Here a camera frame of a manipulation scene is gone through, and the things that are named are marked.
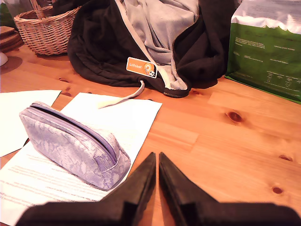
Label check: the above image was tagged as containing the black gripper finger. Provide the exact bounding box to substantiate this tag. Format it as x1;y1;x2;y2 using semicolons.
158;152;219;226
98;152;157;226

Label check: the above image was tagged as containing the purple lace zip bag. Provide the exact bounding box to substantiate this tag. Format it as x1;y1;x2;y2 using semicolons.
18;101;132;191

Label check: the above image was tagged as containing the green silver pet food bag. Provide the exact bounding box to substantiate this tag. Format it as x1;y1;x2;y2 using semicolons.
224;0;301;104

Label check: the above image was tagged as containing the printed white paper sheet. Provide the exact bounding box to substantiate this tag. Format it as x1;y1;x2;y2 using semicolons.
0;92;163;226

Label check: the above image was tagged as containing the orange rectangular LeRobot patch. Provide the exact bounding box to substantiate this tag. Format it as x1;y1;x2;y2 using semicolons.
126;56;158;79

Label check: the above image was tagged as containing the blank white envelope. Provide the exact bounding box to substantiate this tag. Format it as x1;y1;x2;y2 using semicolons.
0;90;62;158

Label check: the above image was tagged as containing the black jacket grey lining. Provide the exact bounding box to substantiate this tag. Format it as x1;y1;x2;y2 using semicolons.
52;0;243;110

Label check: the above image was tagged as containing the wicker basket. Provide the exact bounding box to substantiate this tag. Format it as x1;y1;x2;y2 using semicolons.
13;0;82;56

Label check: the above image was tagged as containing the round cork coaster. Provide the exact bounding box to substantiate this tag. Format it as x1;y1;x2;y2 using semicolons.
0;40;24;53
0;31;21;46
0;26;16;36

